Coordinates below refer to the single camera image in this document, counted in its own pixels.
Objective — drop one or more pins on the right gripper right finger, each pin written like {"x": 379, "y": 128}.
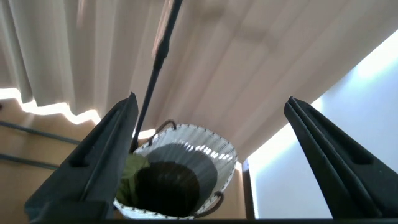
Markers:
{"x": 348, "y": 174}

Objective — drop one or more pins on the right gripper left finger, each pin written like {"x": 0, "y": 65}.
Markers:
{"x": 102, "y": 161}

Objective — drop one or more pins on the white laundry basket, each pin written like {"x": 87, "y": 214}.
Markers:
{"x": 192, "y": 140}

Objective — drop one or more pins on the black clothes rack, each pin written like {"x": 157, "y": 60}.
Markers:
{"x": 160, "y": 53}

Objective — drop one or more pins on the green garment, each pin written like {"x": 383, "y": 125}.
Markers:
{"x": 132, "y": 168}

